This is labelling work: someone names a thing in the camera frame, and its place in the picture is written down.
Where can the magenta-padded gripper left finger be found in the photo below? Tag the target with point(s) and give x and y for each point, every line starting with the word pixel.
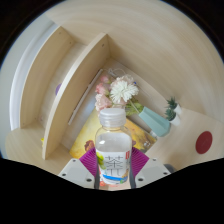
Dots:
pixel 77 173

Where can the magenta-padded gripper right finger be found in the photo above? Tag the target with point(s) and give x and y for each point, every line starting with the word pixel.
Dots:
pixel 151 171

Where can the clear plastic drink bottle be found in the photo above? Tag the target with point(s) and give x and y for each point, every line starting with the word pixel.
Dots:
pixel 113 146

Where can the yellow poppy flower painting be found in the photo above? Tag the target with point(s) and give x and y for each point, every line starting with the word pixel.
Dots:
pixel 81 138

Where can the teal faceted vase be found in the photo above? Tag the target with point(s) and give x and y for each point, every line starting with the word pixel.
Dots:
pixel 155 122

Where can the flat round red coaster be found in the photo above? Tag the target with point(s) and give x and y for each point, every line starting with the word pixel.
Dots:
pixel 204 142

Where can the light wooden shelf unit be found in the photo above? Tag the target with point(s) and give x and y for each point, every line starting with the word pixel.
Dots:
pixel 76 93

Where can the pink and white flower bouquet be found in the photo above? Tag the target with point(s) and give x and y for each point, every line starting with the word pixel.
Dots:
pixel 121 91

